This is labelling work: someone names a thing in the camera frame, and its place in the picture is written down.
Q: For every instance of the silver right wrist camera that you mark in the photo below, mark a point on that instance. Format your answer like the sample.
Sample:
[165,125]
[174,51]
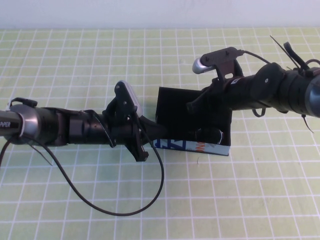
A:
[200,66]

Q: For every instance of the black frame glasses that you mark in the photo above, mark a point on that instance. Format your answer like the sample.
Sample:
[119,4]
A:
[210,133]

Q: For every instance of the black glasses case box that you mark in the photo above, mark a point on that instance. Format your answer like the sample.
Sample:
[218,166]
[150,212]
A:
[175,112]

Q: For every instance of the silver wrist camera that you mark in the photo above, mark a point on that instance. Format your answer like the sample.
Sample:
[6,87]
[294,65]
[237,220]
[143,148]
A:
[132,97]
[200,66]

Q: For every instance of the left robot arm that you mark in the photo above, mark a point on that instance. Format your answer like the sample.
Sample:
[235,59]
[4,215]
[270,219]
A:
[50,125]

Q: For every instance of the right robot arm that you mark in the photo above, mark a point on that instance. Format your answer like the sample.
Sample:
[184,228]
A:
[275,87]

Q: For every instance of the white zip tie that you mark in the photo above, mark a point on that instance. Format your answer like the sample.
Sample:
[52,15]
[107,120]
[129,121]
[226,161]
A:
[22,131]

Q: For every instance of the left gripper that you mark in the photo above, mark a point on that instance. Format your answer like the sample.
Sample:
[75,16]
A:
[137,147]

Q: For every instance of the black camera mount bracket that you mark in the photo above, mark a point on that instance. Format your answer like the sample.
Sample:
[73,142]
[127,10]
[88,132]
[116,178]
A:
[227,68]
[120,105]

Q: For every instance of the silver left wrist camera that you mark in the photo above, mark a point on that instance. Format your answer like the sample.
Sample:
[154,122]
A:
[132,97]

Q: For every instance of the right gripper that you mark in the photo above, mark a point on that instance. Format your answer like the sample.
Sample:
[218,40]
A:
[217,91]

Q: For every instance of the green white checkered tablecloth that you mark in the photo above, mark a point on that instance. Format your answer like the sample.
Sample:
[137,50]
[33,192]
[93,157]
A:
[75,62]

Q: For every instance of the black zip tie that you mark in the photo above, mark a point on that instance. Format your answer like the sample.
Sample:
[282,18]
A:
[42,155]
[280,46]
[307,123]

